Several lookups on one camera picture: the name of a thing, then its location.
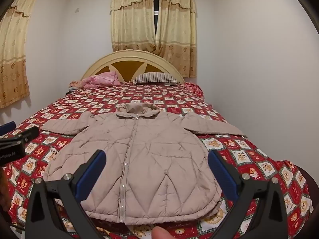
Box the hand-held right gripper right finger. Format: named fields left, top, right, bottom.
left=208, top=150, right=290, bottom=239

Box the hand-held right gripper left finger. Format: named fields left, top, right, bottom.
left=25, top=149, right=107, bottom=239

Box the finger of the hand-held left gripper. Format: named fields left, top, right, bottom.
left=0, top=122, right=16, bottom=134

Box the beige quilted puffer jacket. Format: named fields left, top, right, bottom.
left=40, top=103, right=248, bottom=226

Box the person's right hand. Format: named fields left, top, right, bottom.
left=152, top=226, right=173, bottom=239

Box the red bear printed blanket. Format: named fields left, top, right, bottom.
left=5, top=82, right=315, bottom=239

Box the yellow floral side curtain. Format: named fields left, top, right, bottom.
left=0, top=0, right=41, bottom=109

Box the red plaid cloth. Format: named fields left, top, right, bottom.
left=184, top=82, right=205, bottom=97

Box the pink floral quilt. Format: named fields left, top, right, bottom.
left=68, top=71, right=120, bottom=89

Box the cream arched bed headboard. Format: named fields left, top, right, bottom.
left=81, top=50, right=186, bottom=84

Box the striped pillow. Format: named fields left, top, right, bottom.
left=132, top=72, right=184, bottom=85

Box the yellow floral window curtain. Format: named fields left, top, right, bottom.
left=157, top=0, right=197, bottom=78
left=110, top=0, right=156, bottom=53

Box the dark window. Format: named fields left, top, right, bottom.
left=153, top=0, right=160, bottom=44

